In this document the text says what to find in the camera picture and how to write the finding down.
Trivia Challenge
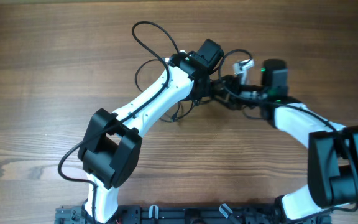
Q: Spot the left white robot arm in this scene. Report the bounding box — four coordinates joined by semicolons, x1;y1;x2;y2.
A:
78;39;223;223

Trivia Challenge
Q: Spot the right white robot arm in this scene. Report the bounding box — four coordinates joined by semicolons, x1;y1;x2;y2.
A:
211;59;358;223

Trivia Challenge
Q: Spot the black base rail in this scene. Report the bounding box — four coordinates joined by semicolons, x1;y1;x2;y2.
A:
54;204;332;224

